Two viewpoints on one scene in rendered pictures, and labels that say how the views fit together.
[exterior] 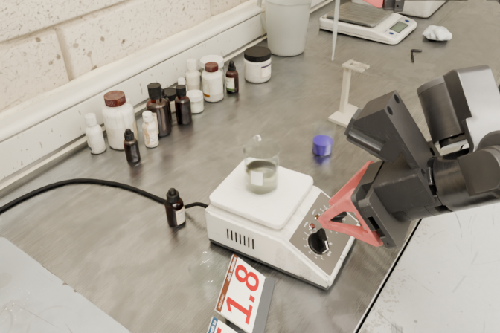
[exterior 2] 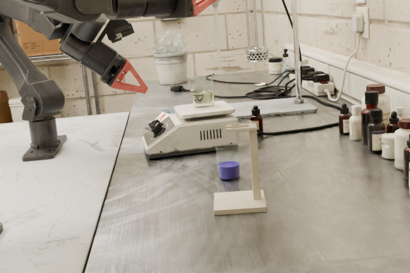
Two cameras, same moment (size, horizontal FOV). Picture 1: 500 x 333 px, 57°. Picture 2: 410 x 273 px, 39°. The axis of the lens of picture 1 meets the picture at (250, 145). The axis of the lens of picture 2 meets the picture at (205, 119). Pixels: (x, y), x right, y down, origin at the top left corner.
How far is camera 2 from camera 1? 169 cm
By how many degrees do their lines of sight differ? 120
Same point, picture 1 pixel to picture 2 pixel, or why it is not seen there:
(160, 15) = not seen: outside the picture
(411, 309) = (97, 155)
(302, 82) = (371, 212)
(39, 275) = (273, 111)
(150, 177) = (312, 134)
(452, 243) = (83, 175)
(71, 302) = (246, 114)
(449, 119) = not seen: hidden behind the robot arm
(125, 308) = not seen: hidden behind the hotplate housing
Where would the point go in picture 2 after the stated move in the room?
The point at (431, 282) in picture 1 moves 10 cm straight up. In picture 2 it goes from (90, 163) to (84, 117)
